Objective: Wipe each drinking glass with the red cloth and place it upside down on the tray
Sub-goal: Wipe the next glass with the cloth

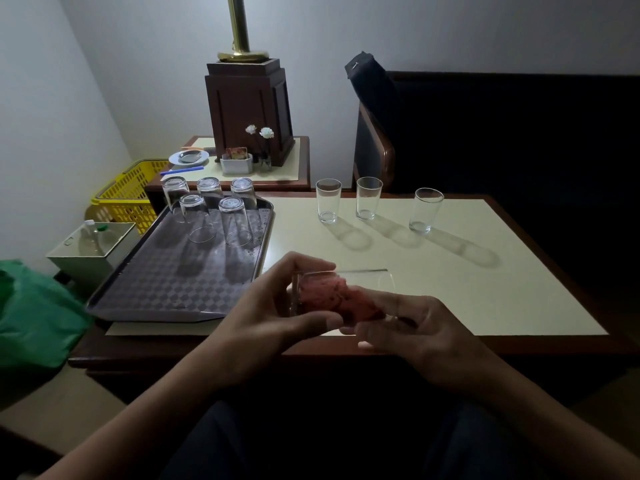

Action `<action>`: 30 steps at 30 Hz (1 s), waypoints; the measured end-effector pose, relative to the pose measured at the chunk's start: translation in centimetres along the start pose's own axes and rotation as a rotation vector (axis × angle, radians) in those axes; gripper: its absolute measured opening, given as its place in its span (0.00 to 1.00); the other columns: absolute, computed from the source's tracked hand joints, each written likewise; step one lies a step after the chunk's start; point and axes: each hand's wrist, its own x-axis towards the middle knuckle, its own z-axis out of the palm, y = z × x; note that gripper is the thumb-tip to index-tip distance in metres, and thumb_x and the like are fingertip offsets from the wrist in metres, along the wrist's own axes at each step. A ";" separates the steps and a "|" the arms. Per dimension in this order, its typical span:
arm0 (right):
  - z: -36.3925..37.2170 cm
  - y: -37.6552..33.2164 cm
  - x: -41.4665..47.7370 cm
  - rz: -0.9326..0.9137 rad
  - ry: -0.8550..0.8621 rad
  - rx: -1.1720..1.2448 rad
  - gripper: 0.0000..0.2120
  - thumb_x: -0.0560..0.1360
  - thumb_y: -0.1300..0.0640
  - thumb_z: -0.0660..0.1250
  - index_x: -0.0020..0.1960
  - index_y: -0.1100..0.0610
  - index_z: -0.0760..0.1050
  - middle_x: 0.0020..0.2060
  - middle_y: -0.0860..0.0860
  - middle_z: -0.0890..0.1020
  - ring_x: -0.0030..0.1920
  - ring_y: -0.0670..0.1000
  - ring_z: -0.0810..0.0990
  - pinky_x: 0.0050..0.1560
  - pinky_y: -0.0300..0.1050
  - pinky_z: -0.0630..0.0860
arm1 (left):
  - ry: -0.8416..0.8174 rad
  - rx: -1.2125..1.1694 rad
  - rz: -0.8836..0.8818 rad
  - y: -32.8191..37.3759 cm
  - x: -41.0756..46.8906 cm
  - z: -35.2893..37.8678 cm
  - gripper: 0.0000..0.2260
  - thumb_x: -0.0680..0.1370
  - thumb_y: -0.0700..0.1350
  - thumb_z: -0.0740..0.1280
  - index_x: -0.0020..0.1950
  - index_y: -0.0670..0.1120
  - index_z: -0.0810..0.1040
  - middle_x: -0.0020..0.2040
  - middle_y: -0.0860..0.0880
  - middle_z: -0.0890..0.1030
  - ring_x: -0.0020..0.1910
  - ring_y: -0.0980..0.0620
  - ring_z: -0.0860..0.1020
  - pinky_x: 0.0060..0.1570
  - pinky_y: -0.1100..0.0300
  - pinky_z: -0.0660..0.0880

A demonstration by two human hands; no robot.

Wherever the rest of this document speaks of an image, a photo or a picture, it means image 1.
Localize yellow plastic basket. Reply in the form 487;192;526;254
90;158;171;235

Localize wooden side table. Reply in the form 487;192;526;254
144;135;311;198

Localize dark wooden armchair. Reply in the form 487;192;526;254
352;70;640;198

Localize person's left hand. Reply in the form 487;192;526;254
214;252;346;391

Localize green plastic bag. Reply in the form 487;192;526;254
0;259;95;371

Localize black bag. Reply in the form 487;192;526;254
344;52;401;138

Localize dark wooden lamp base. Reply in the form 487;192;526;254
204;58;296;166

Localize person's right hand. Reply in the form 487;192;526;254
341;290;497;395

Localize white box bin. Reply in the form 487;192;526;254
45;220;139;291

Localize brass lamp pole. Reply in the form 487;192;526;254
217;0;270;63

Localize white saucer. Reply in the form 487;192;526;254
168;149;210;167

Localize person's dark trousers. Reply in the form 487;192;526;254
160;390;556;480

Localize grey checkered tray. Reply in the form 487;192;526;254
85;194;276;324

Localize person's left forearm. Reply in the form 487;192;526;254
35;337;251;480

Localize white sachet holder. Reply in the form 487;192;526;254
219;147;254;176

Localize person's right forearm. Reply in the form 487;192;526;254
462;345;640;480

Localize small vase with white flowers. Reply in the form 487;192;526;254
244;124;275;173

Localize red cloth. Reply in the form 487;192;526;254
299;274;387;326

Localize clear drinking glass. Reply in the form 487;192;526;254
162;176;191;223
289;268;399;331
196;177;225;211
355;176;384;221
315;178;343;225
179;193;219;244
230;177;258;211
218;196;254;248
408;187;445;235

